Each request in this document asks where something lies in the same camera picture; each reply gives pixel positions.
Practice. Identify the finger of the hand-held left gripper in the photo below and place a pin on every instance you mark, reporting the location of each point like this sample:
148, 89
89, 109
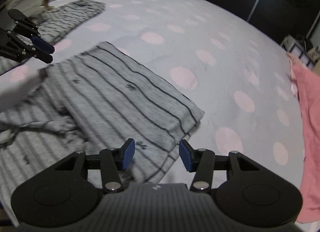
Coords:
43, 45
45, 58

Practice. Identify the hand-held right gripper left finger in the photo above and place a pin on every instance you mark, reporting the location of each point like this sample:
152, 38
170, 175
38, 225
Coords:
127, 153

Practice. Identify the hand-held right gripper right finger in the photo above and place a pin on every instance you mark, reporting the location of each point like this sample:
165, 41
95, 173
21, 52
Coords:
186, 156

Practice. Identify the grey striped bow-print top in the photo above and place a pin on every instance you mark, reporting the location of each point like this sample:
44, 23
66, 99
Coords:
70, 14

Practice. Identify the white folded clothes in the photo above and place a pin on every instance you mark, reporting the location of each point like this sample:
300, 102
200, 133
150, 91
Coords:
27, 0

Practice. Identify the light pink patterned pillow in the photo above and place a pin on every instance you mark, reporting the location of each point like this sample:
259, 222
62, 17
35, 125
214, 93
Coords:
293, 84

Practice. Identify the grey pink-dotted bed sheet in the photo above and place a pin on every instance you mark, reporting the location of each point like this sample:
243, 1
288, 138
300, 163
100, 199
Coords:
200, 22

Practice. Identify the white black-trimmed nightstand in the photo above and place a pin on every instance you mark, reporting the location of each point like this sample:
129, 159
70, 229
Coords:
297, 51

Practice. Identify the black bag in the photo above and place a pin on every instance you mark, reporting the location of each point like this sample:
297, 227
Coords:
306, 41

